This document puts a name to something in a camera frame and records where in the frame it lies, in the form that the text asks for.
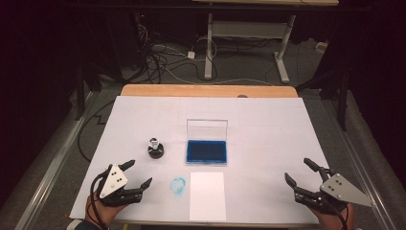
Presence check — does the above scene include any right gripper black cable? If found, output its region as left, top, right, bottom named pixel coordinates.
left=320, top=195, right=350, bottom=230

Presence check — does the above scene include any blue ink pad box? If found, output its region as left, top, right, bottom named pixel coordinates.
left=185, top=119, right=229, bottom=166

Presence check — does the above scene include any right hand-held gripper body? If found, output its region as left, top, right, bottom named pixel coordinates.
left=294, top=172, right=375, bottom=216

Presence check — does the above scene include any stamp with clear knob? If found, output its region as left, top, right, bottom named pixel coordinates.
left=147, top=137, right=165, bottom=153

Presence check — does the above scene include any tangle of floor cables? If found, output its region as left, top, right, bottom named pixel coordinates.
left=135, top=22, right=219, bottom=84

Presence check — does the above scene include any white paper sheet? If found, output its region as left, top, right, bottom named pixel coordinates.
left=189, top=172, right=227, bottom=222

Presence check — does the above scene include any black floor cable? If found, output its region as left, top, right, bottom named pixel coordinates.
left=77, top=100, right=116, bottom=163

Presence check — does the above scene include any metal floor rail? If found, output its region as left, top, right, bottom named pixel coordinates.
left=12, top=91, right=99, bottom=230
left=320, top=99, right=398, bottom=230

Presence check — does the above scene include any black round stamp cap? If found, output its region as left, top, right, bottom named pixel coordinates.
left=147, top=147, right=166, bottom=160

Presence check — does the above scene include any white power strip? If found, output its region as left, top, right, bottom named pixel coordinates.
left=315, top=41, right=329, bottom=55

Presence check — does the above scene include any person's right hand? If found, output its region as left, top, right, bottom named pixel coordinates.
left=310, top=202, right=355, bottom=230

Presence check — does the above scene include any white metal desk frame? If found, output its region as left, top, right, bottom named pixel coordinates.
left=191, top=0, right=340, bottom=84

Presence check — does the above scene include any white table cover sheet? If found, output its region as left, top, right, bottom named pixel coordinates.
left=69, top=95, right=350, bottom=225

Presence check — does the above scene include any person's left hand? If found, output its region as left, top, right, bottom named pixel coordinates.
left=84, top=191, right=129, bottom=226

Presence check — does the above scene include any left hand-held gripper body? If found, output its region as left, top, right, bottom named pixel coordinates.
left=90, top=163, right=144, bottom=208

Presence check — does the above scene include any black stand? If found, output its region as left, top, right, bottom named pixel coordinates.
left=74, top=61, right=104, bottom=123
left=296, top=68, right=352, bottom=132

